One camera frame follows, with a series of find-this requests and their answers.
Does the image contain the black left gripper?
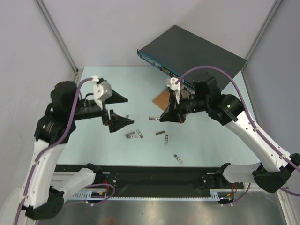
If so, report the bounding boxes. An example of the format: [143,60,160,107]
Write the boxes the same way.
[69,88,134,131]

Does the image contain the silver SFP module plug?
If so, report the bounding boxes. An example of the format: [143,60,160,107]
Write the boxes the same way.
[149,116,160,121]

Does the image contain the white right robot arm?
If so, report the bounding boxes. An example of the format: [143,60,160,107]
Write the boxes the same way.
[159,73,300,193]

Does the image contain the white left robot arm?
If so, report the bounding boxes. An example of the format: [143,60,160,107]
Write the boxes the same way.
[17,78,134,220]

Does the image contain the wooden base board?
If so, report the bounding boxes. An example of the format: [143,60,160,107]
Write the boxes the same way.
[152,90,170,111]

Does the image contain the silver SFP module centre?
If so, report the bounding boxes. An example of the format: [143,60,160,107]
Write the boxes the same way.
[155,131,166,136]

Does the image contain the silver SFP module on pair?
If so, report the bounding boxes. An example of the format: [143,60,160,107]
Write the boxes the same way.
[125,131,135,136]

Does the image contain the SFP module centre upright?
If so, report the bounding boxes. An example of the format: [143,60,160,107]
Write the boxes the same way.
[165,135,169,145]

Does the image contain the SFP module near front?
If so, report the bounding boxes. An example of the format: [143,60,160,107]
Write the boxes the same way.
[174,154,183,165]

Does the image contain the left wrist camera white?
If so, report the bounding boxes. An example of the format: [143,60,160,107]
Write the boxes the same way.
[91,76,113,109]

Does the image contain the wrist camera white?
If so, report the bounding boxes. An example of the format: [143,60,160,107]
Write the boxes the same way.
[165,77,181,104]
[91,76,113,109]

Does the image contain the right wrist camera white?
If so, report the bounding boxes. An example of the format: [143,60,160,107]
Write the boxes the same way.
[165,77,181,104]

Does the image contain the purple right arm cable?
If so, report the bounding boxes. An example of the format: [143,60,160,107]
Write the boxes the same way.
[174,65,300,204]

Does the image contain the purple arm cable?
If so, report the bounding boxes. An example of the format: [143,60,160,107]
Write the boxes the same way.
[13,78,115,225]
[174,65,300,204]

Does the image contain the black blue network switch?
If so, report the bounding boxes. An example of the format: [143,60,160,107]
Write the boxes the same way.
[137,25,246,90]

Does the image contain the grey slotted cable duct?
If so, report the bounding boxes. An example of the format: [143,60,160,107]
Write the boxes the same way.
[69,191,232,201]

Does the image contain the aluminium frame post left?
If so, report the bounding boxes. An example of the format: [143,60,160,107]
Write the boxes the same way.
[34,0,82,75]

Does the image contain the aluminium frame post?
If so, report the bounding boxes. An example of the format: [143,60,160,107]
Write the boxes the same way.
[34,0,82,75]
[242,0,285,73]

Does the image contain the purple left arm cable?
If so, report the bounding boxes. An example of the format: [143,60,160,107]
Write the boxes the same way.
[13,78,115,225]

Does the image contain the aluminium frame post right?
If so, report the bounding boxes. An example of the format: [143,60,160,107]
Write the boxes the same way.
[242,0,285,73]

